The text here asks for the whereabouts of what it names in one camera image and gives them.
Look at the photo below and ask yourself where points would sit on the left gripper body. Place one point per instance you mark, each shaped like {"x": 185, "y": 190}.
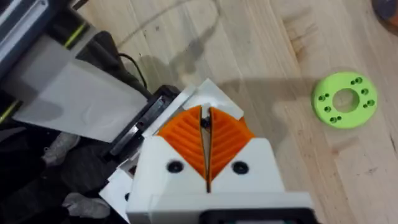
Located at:
{"x": 155, "y": 109}

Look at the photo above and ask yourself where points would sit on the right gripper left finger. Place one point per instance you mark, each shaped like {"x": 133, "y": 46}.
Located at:
{"x": 155, "y": 168}

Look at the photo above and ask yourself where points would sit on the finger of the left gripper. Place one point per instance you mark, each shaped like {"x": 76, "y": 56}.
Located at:
{"x": 116, "y": 193}
{"x": 214, "y": 95}

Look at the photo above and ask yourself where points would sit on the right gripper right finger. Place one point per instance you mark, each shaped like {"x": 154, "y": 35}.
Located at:
{"x": 248, "y": 168}

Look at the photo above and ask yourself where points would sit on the dark toy vegetable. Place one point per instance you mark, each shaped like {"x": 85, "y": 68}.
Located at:
{"x": 387, "y": 9}

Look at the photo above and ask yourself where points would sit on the green disc with holes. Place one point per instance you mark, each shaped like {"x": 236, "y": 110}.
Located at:
{"x": 329, "y": 90}

